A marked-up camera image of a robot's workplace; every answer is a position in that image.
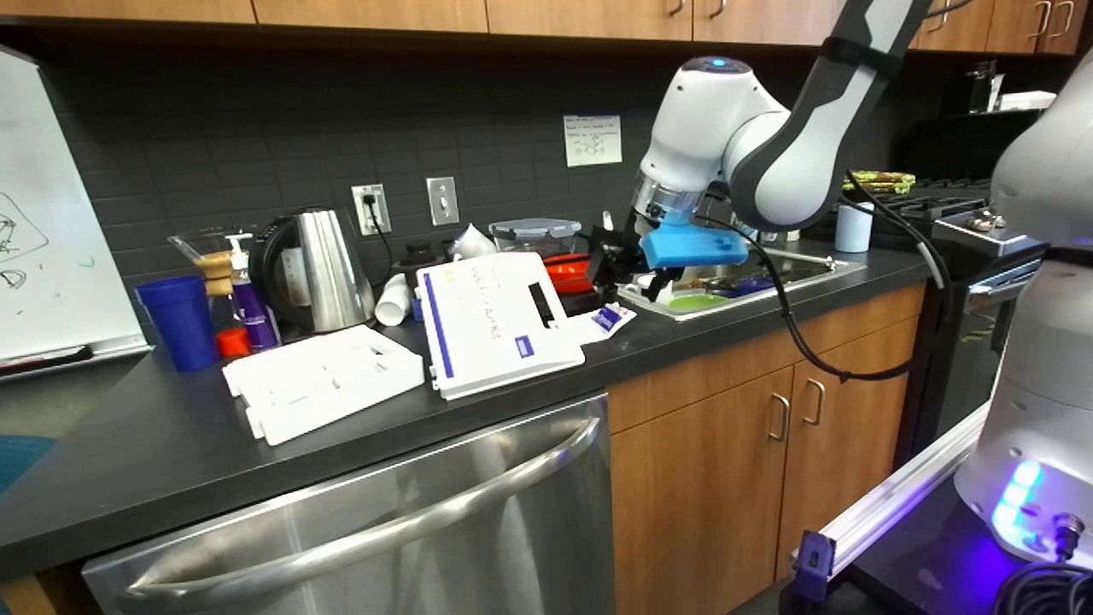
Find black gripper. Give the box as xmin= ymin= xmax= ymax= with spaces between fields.
xmin=635 ymin=266 xmax=731 ymax=305

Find white first aid packet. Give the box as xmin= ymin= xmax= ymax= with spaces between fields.
xmin=567 ymin=305 xmax=635 ymax=344

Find white first aid box lid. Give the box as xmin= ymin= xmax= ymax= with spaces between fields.
xmin=415 ymin=251 xmax=583 ymax=398

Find white first aid box base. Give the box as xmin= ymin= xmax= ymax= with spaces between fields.
xmin=223 ymin=325 xmax=424 ymax=443

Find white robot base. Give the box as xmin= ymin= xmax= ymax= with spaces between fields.
xmin=952 ymin=50 xmax=1093 ymax=568

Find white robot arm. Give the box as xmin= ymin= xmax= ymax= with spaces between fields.
xmin=635 ymin=0 xmax=933 ymax=298

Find stainless steel sink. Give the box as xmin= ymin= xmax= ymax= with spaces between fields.
xmin=618 ymin=250 xmax=862 ymax=321

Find green bowl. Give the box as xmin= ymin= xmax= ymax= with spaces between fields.
xmin=667 ymin=293 xmax=725 ymax=313

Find red bowl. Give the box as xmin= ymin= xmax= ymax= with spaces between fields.
xmin=547 ymin=257 xmax=593 ymax=298

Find black dish rack tray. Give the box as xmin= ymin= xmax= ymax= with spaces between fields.
xmin=450 ymin=231 xmax=605 ymax=313

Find light blue canister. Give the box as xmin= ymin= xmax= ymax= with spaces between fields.
xmin=833 ymin=200 xmax=875 ymax=257

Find wooden base cabinet doors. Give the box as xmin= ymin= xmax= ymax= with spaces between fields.
xmin=609 ymin=287 xmax=923 ymax=615

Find white plastic cup lying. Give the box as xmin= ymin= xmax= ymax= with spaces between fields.
xmin=371 ymin=272 xmax=409 ymax=326

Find stainless steel dishwasher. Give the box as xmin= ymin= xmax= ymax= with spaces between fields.
xmin=82 ymin=397 xmax=613 ymax=615

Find black gas stove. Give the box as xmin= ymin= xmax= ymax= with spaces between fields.
xmin=875 ymin=176 xmax=1040 ymax=460

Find stainless steel electric kettle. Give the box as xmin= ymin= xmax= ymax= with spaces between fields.
xmin=250 ymin=208 xmax=371 ymax=338

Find wooden upper cabinets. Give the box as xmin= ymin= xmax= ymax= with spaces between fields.
xmin=0 ymin=0 xmax=1093 ymax=54

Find purple soap bottle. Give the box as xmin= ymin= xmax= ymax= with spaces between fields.
xmin=226 ymin=231 xmax=276 ymax=352

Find glass jar with cork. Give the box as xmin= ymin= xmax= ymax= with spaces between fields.
xmin=167 ymin=229 xmax=234 ymax=333

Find blue plastic cup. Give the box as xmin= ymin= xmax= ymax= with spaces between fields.
xmin=138 ymin=276 xmax=217 ymax=372

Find whiteboard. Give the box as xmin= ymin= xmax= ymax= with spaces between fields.
xmin=0 ymin=47 xmax=147 ymax=375

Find blue floor mat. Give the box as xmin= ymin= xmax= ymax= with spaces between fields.
xmin=0 ymin=432 xmax=53 ymax=493

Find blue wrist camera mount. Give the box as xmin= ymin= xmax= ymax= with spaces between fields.
xmin=637 ymin=219 xmax=747 ymax=270

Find white paper wall notice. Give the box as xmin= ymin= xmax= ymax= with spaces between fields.
xmin=563 ymin=117 xmax=623 ymax=167

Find white light switch plate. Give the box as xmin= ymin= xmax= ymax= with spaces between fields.
xmin=426 ymin=176 xmax=459 ymax=226

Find white wall outlet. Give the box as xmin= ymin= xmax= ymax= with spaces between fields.
xmin=352 ymin=185 xmax=393 ymax=234

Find aluminium rail with blue cap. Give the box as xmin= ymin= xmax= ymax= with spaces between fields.
xmin=789 ymin=402 xmax=988 ymax=605

